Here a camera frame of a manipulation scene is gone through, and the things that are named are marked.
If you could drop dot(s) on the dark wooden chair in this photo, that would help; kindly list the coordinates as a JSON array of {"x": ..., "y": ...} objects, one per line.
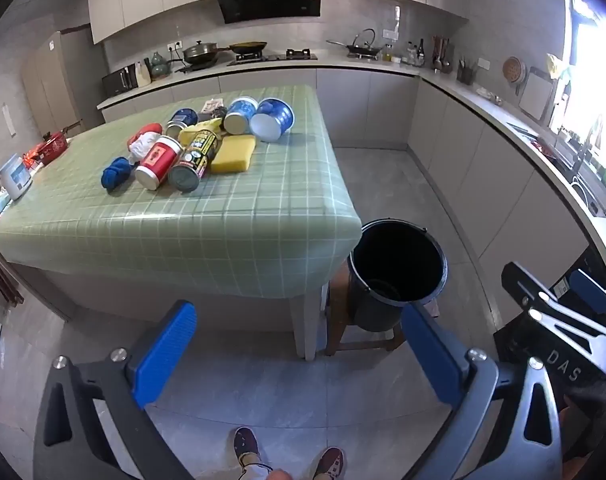
[{"x": 0, "y": 282}]

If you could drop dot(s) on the person's left shoe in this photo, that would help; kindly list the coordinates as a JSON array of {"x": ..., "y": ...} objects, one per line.
[{"x": 245, "y": 447}]

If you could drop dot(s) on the blue white paper bowl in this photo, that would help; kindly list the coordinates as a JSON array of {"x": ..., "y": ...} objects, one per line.
[{"x": 273, "y": 117}]

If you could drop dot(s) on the red cylindrical can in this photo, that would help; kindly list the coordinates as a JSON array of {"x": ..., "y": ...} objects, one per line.
[{"x": 157, "y": 162}]

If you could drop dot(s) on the black yellow tin can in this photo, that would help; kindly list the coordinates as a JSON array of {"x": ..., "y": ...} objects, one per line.
[{"x": 195, "y": 157}]

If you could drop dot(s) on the steel kitchen sink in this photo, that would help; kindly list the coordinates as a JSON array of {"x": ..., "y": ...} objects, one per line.
[{"x": 548, "y": 152}]

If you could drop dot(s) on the brown wooden stool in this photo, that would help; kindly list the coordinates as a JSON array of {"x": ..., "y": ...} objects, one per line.
[{"x": 343, "y": 335}]

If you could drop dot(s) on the round hanging strainer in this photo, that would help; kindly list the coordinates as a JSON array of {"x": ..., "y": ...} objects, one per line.
[{"x": 513, "y": 70}]

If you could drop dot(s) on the black gas stove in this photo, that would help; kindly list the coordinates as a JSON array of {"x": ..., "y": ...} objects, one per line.
[{"x": 288, "y": 56}]

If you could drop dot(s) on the yellow sponge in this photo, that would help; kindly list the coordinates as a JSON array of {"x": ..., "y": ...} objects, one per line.
[{"x": 234, "y": 155}]

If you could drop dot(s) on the grey kitchen counter cabinets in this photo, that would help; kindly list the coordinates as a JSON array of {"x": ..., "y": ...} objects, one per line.
[{"x": 373, "y": 105}]

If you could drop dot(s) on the dark glass bottle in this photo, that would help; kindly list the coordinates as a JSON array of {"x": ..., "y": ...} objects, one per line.
[{"x": 421, "y": 52}]

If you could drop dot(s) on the dark blue tin can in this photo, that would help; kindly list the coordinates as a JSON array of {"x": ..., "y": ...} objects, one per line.
[{"x": 182, "y": 120}]

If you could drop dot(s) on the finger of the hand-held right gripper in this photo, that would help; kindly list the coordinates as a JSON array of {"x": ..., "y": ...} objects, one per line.
[
  {"x": 590, "y": 291},
  {"x": 520, "y": 282}
]

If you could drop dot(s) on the white jug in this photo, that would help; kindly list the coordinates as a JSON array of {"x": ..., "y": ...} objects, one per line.
[{"x": 143, "y": 75}]

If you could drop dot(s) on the white and red cloth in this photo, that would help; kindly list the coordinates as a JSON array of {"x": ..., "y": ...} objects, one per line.
[{"x": 142, "y": 142}]

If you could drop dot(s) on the white wall fixture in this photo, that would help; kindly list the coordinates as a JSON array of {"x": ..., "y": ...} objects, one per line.
[{"x": 8, "y": 120}]

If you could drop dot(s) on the bright window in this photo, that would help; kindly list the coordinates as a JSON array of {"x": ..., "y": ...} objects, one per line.
[{"x": 593, "y": 75}]

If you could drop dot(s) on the person's right shoe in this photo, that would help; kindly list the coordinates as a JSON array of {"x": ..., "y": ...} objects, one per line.
[{"x": 330, "y": 462}]

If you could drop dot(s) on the green checked tablecloth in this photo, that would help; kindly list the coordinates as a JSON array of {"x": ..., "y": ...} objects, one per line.
[{"x": 208, "y": 230}]

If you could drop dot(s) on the black bucket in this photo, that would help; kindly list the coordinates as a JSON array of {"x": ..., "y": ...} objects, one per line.
[{"x": 373, "y": 310}]

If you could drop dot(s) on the yellow cloth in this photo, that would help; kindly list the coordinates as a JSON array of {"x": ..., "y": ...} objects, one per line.
[{"x": 203, "y": 126}]

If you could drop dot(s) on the wok with glass lid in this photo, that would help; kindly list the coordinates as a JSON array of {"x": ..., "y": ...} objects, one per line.
[{"x": 363, "y": 50}]

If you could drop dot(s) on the white electric kettle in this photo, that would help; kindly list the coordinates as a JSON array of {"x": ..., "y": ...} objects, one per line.
[{"x": 13, "y": 180}]

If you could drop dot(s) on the pale cutting board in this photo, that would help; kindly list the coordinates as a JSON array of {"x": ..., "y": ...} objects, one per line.
[{"x": 537, "y": 95}]

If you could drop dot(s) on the steel faucet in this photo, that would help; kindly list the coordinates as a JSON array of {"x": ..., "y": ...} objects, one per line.
[{"x": 585, "y": 152}]

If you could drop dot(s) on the black knife block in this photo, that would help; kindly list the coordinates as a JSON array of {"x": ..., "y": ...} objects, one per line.
[{"x": 465, "y": 74}]

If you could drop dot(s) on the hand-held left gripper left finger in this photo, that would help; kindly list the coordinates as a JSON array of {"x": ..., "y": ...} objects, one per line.
[{"x": 165, "y": 350}]

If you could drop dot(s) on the hanging yellow rag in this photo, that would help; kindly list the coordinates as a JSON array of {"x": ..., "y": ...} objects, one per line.
[{"x": 556, "y": 65}]

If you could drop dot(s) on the green ceramic jar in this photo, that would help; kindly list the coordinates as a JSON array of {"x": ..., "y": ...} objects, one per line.
[{"x": 159, "y": 66}]

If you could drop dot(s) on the blue cloth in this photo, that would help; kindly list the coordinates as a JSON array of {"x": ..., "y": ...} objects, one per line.
[{"x": 117, "y": 174}]

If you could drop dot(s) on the wrapper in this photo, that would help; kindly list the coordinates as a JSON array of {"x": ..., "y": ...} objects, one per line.
[{"x": 212, "y": 106}]

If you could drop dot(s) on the person's shoe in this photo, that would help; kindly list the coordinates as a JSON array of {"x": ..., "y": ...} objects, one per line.
[
  {"x": 245, "y": 447},
  {"x": 330, "y": 462}
]

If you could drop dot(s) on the black wok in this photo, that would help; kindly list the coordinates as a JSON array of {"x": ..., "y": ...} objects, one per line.
[{"x": 248, "y": 47}]

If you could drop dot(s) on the white table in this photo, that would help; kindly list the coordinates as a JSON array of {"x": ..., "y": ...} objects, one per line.
[{"x": 310, "y": 330}]

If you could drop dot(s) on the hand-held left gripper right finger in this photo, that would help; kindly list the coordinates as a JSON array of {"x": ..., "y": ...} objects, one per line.
[{"x": 430, "y": 355}]

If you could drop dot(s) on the beige refrigerator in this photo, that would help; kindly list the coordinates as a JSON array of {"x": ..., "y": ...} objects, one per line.
[{"x": 58, "y": 85}]

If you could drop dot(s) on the grey pan with lid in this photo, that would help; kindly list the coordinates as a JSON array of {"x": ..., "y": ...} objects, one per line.
[{"x": 200, "y": 53}]

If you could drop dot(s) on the blue white paper cup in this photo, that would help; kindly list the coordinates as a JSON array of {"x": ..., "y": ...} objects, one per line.
[{"x": 240, "y": 112}]

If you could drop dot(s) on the utensil holder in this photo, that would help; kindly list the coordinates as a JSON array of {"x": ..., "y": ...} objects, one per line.
[{"x": 440, "y": 57}]

